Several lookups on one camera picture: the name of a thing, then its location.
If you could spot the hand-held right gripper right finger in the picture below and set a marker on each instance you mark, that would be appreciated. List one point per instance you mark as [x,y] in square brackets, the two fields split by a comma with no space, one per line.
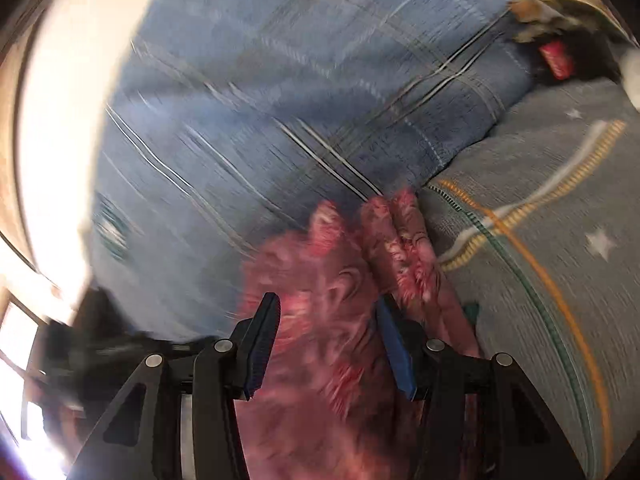
[396,355]

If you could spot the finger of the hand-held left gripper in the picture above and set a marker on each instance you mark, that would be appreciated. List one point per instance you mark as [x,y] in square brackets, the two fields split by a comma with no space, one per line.
[160,347]

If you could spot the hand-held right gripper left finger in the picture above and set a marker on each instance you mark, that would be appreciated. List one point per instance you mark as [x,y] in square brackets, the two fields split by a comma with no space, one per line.
[260,340]

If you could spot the pink floral shirt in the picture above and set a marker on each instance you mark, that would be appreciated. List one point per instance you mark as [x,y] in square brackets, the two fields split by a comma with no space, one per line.
[330,310]

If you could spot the grey patterned bed sheet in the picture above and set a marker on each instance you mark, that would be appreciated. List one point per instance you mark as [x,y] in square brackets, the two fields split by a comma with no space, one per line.
[540,220]

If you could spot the blue plaid quilt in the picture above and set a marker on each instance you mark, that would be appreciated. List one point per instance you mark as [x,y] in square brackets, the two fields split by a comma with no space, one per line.
[275,110]

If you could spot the red packet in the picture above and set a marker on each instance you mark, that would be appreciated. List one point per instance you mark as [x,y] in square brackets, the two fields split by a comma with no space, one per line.
[556,60]

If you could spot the dark fur-trimmed jacket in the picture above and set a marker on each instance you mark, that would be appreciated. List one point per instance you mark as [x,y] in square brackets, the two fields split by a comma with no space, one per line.
[565,5]

